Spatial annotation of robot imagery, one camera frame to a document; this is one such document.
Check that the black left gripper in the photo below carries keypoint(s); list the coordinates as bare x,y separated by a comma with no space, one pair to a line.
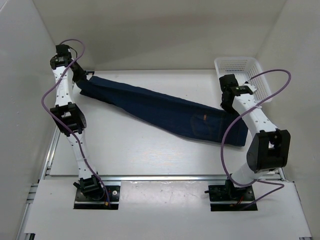
81,75

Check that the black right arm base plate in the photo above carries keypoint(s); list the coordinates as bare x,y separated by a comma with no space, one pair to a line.
223,199

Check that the left aluminium frame rail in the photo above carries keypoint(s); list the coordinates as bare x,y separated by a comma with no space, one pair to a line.
47,165

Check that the dark blue denim trousers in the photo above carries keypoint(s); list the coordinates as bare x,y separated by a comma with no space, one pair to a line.
173,114

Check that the white perforated plastic basket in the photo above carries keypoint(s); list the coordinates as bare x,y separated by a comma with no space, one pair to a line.
244,68

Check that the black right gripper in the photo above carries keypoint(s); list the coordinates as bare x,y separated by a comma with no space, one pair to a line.
229,110

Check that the front aluminium rail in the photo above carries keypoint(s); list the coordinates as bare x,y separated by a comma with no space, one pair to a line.
163,178

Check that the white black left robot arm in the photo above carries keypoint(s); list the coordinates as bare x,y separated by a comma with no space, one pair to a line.
72,120

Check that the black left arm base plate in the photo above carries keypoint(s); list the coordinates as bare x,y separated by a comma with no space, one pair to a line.
82,202

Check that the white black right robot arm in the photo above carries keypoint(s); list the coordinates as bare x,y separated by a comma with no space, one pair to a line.
269,149

